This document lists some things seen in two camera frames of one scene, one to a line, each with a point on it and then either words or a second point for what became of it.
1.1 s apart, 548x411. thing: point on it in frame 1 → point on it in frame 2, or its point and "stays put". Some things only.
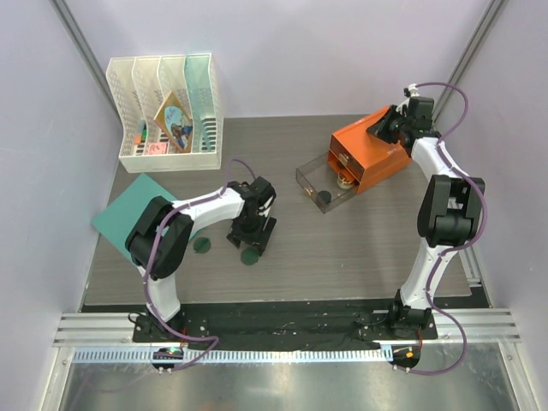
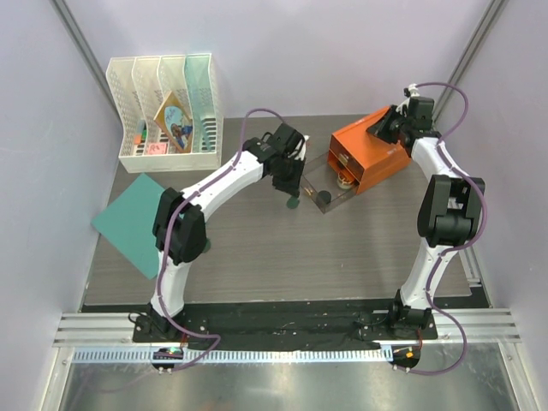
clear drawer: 345,157 stays put
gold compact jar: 343,183 stays put
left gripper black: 259,236 → 292,187
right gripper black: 390,124 stays put
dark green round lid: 249,256 → 292,203
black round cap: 324,196 stays put
